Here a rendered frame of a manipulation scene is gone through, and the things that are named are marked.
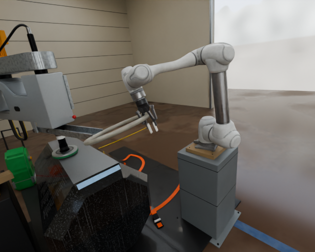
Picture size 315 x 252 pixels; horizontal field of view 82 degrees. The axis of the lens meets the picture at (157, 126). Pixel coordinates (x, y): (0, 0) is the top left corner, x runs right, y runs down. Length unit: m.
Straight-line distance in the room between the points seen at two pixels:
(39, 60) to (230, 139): 1.47
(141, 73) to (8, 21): 5.98
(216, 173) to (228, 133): 0.34
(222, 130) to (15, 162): 2.86
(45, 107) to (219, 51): 1.29
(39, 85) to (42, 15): 5.51
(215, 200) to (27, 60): 1.78
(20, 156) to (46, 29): 4.51
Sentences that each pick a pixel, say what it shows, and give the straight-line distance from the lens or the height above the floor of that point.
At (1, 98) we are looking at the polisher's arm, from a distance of 2.17.
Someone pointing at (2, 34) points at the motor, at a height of 1.97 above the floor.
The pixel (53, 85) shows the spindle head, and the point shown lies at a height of 1.50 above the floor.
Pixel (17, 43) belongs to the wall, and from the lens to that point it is 6.68.
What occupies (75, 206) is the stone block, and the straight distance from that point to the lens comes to 1.41.
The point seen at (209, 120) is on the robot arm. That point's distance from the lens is 1.55.
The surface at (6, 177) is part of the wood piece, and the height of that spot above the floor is 0.81.
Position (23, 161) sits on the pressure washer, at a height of 0.42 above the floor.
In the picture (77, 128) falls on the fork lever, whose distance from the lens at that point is 1.67.
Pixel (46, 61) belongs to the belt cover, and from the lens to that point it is 1.61.
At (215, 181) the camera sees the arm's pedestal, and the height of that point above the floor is 0.65.
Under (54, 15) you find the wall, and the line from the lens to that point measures 7.13.
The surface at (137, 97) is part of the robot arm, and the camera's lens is 1.14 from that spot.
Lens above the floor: 1.59
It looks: 20 degrees down
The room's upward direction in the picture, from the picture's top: 6 degrees counter-clockwise
